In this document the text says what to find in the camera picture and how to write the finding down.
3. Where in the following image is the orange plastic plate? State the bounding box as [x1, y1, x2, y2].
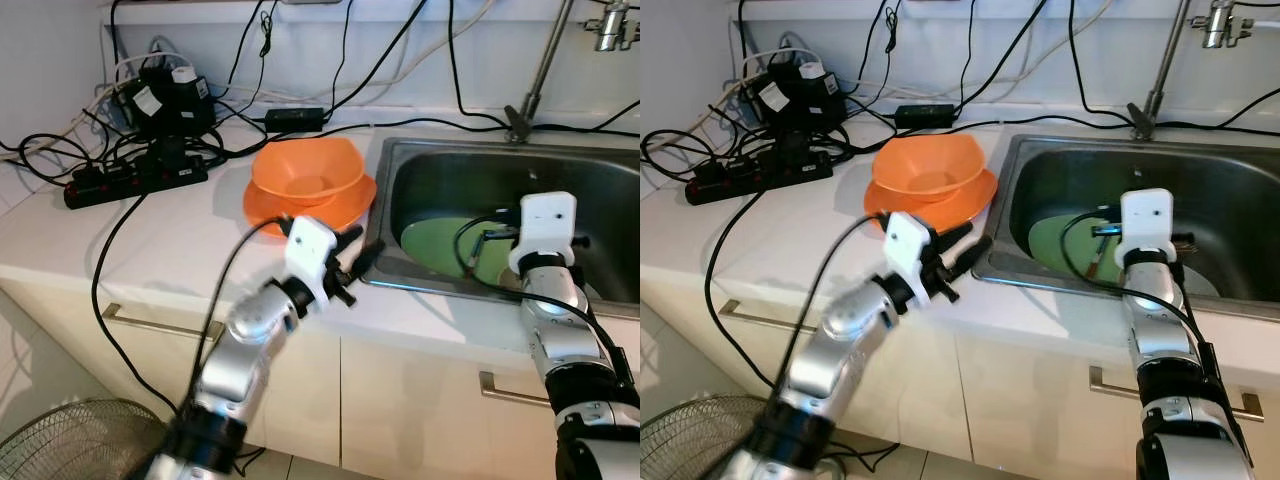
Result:
[865, 168, 999, 234]
[243, 170, 379, 240]

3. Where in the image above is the orange plastic bowl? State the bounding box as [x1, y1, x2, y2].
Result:
[250, 137, 366, 209]
[872, 133, 986, 202]

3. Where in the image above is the white plate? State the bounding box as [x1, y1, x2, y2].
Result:
[1182, 262, 1226, 297]

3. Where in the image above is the stainless steel sink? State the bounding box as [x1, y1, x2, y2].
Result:
[362, 138, 641, 319]
[975, 135, 1280, 321]

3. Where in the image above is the small black adapter brick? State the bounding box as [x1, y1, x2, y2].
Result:
[893, 103, 956, 128]
[265, 107, 326, 131]

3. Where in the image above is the chrome faucet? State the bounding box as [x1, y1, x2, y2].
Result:
[1128, 0, 1196, 141]
[505, 0, 576, 143]

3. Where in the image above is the black power strip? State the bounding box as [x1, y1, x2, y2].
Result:
[63, 155, 209, 211]
[685, 150, 833, 206]

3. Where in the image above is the black power adapter pile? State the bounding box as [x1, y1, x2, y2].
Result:
[745, 60, 846, 143]
[115, 62, 216, 143]

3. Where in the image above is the chrome water filter tap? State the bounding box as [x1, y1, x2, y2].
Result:
[585, 0, 641, 53]
[1195, 0, 1261, 49]

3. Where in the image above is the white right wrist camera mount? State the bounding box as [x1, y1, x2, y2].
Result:
[1117, 188, 1177, 267]
[508, 192, 579, 277]

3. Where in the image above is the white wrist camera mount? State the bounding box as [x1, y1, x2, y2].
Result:
[283, 215, 340, 302]
[883, 211, 942, 297]
[508, 192, 579, 277]
[1117, 188, 1177, 267]

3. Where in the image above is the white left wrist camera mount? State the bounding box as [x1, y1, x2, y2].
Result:
[283, 215, 340, 302]
[883, 211, 942, 297]

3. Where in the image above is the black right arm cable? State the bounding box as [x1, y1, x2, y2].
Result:
[1060, 208, 1216, 351]
[455, 213, 636, 401]

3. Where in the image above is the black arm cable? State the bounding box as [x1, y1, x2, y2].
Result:
[1060, 208, 1216, 351]
[788, 212, 897, 403]
[198, 215, 297, 403]
[455, 213, 636, 401]

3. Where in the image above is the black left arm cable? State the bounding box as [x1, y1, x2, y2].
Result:
[788, 212, 897, 403]
[198, 215, 297, 403]

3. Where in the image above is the black power strip cord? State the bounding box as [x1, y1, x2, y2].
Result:
[705, 190, 793, 393]
[92, 195, 183, 413]

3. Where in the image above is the metal cabinet handle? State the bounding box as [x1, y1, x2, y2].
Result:
[718, 300, 851, 340]
[100, 303, 226, 344]
[478, 370, 561, 402]
[1088, 365, 1263, 421]

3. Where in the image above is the black knotted wall cable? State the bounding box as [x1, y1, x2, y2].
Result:
[225, 0, 276, 101]
[855, 0, 896, 96]

